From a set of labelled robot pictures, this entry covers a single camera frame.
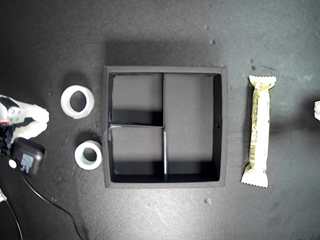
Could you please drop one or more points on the large white tape roll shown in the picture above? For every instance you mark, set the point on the large white tape roll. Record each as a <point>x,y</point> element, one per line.
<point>65,102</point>

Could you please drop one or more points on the white tape roll green core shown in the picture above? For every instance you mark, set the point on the white tape roll green core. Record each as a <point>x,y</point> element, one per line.
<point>79,156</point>

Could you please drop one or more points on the cream wrapped snack bar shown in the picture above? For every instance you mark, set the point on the cream wrapped snack bar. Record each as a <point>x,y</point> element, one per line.
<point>260,125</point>

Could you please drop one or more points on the black tray with wells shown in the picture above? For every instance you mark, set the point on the black tray with wells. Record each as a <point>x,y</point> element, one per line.
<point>187,120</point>

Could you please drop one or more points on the small white printed part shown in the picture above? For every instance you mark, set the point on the small white printed part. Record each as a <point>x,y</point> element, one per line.
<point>2,196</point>

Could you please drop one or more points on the small black camera box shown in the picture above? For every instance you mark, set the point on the small black camera box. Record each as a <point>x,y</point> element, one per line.
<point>35,152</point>

